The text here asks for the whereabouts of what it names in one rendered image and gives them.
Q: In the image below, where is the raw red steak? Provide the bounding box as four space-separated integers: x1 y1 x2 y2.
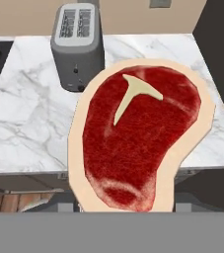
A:
66 57 217 213

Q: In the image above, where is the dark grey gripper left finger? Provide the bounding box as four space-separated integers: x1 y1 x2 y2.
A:
49 192 82 213

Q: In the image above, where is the grey toaster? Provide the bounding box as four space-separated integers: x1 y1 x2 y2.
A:
49 2 107 94

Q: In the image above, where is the grey wall socket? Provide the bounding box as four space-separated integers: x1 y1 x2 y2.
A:
149 0 173 9

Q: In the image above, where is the grey drawer handle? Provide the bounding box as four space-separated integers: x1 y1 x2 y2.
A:
0 187 65 196

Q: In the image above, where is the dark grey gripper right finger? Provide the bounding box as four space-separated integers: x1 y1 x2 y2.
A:
173 192 217 213

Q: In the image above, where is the brown drawer front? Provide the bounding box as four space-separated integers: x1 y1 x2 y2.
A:
0 173 70 196

